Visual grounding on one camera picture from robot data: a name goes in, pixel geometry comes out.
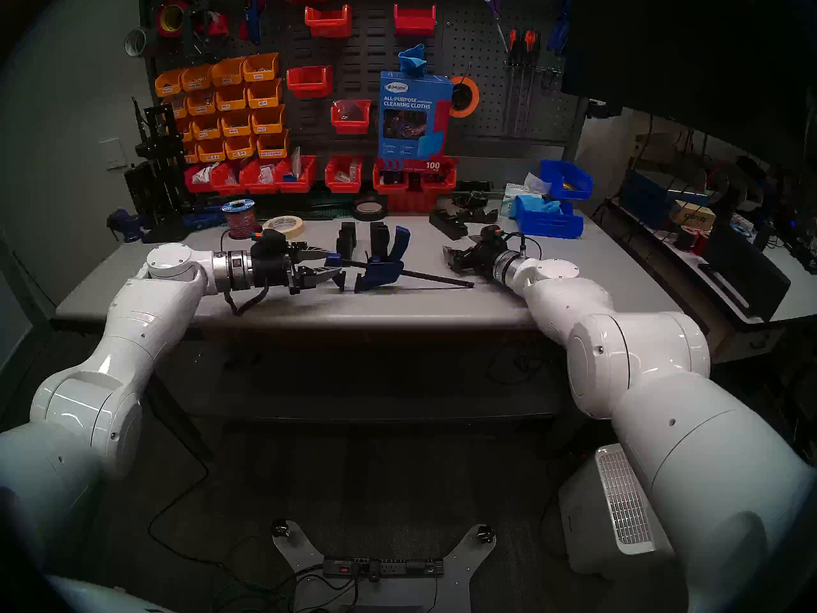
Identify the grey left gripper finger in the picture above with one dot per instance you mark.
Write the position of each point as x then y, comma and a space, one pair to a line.
313, 253
316, 276

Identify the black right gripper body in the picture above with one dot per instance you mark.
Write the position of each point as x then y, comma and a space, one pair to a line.
488, 259

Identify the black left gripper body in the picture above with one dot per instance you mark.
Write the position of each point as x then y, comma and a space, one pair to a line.
274, 273

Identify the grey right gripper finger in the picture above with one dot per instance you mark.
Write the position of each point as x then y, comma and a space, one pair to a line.
464, 267
459, 253

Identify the blue bar clamp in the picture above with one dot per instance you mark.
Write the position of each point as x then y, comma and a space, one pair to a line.
383, 270

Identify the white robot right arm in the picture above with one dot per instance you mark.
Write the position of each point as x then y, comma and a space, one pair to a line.
638, 363

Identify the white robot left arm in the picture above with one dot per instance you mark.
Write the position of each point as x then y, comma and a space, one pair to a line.
127, 324

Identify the black notched printed block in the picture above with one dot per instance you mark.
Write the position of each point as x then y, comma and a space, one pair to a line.
447, 225

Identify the black stepped printed piece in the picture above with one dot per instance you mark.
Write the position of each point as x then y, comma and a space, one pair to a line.
346, 241

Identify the black lumpy printed part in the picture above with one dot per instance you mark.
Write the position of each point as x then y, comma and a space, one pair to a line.
485, 216

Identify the black tall printed piece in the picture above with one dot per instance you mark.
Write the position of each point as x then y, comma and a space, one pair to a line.
380, 238

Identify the dark grey clamp tool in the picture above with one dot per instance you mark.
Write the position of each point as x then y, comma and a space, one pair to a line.
196, 27

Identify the beige masking tape roll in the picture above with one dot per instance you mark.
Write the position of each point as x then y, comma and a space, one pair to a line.
284, 233

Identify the green cutting mat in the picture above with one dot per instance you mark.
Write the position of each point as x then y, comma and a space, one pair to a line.
332, 204

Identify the black module green circuit board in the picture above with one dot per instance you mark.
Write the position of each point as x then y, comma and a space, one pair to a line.
472, 200

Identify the green white tissue box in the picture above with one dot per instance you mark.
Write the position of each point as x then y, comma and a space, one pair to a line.
510, 200

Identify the black tape roll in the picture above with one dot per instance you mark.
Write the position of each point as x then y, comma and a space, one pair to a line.
370, 217

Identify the red nested bins stack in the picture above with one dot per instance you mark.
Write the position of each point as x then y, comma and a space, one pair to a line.
412, 203

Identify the blue storage bin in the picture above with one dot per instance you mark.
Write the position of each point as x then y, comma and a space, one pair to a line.
549, 225
577, 189

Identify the light blue folded cloth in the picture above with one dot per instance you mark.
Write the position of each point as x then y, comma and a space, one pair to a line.
542, 206

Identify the white paper packet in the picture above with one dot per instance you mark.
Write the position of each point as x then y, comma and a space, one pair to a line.
297, 161

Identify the orange storage bin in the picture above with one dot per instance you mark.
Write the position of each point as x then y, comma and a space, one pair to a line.
228, 73
169, 83
191, 152
185, 129
211, 151
240, 148
268, 120
264, 94
201, 103
206, 128
196, 78
232, 99
273, 145
260, 69
236, 124
179, 107

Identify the blue cleaning cloths box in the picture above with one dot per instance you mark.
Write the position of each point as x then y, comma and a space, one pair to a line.
412, 126

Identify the black press stand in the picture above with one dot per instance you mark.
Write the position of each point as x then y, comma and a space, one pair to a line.
156, 171

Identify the small blue vise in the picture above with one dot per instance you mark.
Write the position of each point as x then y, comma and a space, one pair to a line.
124, 225

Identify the dark blue crate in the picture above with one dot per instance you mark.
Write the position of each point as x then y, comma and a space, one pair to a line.
644, 200

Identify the orange tape roll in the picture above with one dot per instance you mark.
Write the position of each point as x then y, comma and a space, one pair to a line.
466, 80

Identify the metal hanging hook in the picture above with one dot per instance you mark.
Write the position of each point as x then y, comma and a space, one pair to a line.
550, 75

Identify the blue microfiber cloth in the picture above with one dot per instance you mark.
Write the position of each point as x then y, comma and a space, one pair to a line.
412, 59

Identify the brown cardboard box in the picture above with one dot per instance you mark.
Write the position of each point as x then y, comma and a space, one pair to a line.
692, 217

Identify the blue red hand tool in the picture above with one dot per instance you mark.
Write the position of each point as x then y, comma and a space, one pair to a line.
252, 11

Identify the black keyboard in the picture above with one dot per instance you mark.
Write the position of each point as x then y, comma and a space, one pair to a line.
743, 267

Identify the white air purifier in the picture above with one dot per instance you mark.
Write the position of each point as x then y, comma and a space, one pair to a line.
613, 509

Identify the red yellow tape roll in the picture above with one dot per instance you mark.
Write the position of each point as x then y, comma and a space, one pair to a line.
163, 15

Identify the black monitor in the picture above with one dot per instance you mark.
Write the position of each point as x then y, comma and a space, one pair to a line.
689, 43

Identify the black floor power strip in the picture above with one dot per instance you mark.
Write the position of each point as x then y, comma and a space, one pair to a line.
383, 567

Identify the side desk with beige legs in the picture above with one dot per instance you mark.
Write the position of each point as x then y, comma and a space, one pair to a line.
798, 299

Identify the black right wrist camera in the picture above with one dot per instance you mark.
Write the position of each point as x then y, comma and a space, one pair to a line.
493, 234

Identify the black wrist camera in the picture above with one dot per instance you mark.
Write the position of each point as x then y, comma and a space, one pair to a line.
493, 234
269, 240

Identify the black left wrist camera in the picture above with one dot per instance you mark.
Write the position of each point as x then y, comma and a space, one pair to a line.
269, 240

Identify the white wall switch plate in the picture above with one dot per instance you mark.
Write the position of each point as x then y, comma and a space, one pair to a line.
115, 154

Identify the dark grey tool wall panel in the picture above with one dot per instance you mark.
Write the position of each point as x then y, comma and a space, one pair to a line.
383, 50

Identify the grey duct tape roll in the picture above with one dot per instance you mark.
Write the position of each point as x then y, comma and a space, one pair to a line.
147, 38

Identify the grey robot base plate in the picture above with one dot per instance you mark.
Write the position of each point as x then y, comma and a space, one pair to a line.
300, 554

